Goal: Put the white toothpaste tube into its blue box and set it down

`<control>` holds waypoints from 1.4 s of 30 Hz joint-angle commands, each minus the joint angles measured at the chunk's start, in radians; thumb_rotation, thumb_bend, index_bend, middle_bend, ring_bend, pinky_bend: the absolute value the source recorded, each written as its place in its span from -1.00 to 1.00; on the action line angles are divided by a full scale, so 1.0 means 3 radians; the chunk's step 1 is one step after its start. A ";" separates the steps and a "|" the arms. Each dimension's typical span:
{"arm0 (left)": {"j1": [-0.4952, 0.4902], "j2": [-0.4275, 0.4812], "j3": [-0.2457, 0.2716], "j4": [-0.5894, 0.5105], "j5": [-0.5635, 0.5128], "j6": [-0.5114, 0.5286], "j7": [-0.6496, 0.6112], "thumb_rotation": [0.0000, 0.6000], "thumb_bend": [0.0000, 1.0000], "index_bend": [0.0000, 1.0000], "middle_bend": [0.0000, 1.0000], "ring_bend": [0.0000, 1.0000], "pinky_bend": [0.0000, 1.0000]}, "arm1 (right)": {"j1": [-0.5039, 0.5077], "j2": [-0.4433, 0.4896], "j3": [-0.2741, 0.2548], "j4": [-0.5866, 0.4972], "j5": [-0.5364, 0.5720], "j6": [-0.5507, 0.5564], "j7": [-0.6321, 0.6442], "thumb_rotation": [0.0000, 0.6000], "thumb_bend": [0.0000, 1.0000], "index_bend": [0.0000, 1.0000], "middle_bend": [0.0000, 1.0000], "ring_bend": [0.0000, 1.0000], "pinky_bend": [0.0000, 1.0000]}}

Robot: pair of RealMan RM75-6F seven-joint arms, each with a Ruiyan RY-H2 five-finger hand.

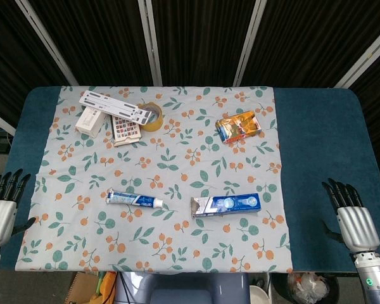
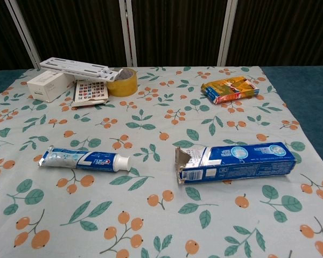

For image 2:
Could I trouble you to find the blue white toothpaste tube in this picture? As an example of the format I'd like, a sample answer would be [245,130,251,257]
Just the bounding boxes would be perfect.
[37,145,131,173]

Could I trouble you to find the blue and white carton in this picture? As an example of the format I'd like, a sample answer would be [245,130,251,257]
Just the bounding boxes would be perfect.
[174,141,298,185]

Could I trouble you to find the small white cardboard box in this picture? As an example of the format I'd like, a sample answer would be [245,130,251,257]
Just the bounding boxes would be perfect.
[26,70,76,103]

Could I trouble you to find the yellowish packing tape roll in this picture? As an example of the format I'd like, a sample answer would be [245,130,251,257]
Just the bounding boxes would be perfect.
[106,68,139,97]

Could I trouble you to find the orange blue snack packet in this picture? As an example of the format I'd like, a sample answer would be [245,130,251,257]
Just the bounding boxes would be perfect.
[200,76,260,105]

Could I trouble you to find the fruit and leaf print tablecloth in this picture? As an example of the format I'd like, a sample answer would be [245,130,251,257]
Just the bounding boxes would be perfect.
[0,65,323,258]

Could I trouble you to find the white partition frame post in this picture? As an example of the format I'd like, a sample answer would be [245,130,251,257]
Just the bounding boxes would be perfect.
[6,0,43,69]
[216,0,239,67]
[118,0,138,67]

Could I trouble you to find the white flat plastic bracket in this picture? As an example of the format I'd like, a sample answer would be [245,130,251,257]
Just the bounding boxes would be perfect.
[39,56,124,82]

